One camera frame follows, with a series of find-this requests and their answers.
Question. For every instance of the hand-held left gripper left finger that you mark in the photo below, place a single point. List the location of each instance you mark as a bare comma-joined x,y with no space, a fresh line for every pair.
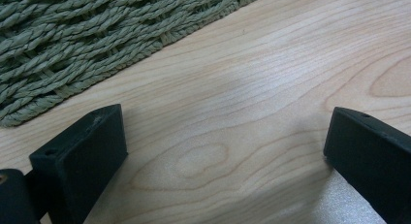
80,162

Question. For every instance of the green woven straw mat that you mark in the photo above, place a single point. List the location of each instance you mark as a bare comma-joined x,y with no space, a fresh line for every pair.
80,46

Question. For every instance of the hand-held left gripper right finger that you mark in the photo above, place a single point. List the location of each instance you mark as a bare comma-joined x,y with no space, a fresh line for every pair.
371,153

